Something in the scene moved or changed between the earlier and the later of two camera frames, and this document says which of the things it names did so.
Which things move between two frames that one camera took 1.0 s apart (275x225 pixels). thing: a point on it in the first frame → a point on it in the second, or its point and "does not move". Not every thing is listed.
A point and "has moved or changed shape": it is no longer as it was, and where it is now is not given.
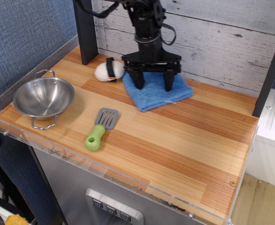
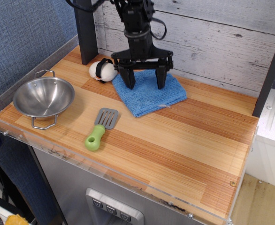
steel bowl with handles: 43,98 does not move
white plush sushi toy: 110,71 has moved or changed shape
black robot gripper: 151,58 → 142,55
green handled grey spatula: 104,118 does not move
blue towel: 154,93 has moved or changed shape
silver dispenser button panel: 104,209 does not move
